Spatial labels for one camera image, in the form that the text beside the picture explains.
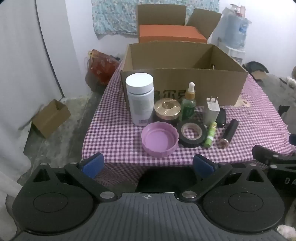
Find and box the blue patterned wall cloth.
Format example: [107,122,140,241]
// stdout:
[91,0,220,40]

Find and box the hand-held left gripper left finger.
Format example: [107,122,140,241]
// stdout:
[27,152,117,202]

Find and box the black lipstick tube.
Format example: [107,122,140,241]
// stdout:
[220,119,239,148]

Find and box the small cardboard box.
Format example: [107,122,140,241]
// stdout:
[31,99,71,139]

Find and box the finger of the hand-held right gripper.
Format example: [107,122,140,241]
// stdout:
[252,145,296,171]

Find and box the red patterned bag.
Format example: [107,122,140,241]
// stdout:
[87,49,121,85]

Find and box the black oval case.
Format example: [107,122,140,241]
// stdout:
[216,108,226,128]

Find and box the green dropper bottle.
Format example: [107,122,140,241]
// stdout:
[180,82,196,122]

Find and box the gold lid cosmetic jar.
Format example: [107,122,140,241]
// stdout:
[154,98,181,127]

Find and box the black tape roll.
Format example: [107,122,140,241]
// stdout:
[177,120,208,148]

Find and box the white plastic bottle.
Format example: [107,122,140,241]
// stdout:
[125,73,154,127]

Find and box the blue water jug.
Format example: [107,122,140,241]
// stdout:
[225,11,251,48]

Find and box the brown cardboard box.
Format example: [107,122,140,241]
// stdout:
[120,43,249,116]

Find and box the white water dispenser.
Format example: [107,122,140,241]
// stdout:
[211,7,246,66]

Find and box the purple plastic lid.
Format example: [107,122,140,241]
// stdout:
[141,122,179,158]

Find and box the purple checked tablecloth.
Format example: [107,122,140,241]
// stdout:
[81,61,296,186]

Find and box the brown cardboard piece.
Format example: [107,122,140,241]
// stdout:
[251,71,270,81]

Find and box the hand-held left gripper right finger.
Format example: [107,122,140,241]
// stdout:
[179,153,273,202]

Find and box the white charger plug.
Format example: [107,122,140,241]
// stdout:
[203,95,221,127]

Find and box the green lip balm tube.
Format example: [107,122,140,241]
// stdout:
[204,122,217,147]

